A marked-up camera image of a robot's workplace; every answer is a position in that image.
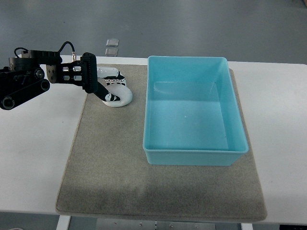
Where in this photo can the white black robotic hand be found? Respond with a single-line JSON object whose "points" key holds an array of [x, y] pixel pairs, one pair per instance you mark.
{"points": [[109, 75]]}

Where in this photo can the white bunny toy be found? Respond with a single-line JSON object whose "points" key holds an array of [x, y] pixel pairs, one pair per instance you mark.
{"points": [[119, 95]]}

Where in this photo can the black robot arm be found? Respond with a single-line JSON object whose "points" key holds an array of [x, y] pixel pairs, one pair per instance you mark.
{"points": [[31, 74]]}

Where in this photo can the blue plastic box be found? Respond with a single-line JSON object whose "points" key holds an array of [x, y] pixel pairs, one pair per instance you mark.
{"points": [[192, 114]]}

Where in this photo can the lower clear floor tile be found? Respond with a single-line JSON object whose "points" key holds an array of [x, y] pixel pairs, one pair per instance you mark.
{"points": [[111, 52]]}

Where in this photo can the grey felt mat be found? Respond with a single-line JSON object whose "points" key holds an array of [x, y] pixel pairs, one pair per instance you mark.
{"points": [[107, 174]]}

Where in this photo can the metal table bracket plate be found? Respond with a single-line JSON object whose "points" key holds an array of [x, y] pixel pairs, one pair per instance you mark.
{"points": [[120, 224]]}

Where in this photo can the white table leg frame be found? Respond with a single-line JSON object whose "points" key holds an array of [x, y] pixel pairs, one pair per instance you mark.
{"points": [[63, 222]]}

